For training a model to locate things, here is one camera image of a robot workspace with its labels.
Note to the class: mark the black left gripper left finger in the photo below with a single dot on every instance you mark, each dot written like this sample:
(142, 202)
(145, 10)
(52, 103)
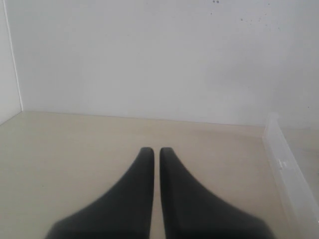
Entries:
(124, 212)

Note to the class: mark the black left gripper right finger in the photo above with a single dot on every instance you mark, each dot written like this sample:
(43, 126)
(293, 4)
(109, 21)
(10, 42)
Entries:
(191, 211)

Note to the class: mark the clear plastic container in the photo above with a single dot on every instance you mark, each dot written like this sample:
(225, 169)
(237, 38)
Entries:
(293, 153)

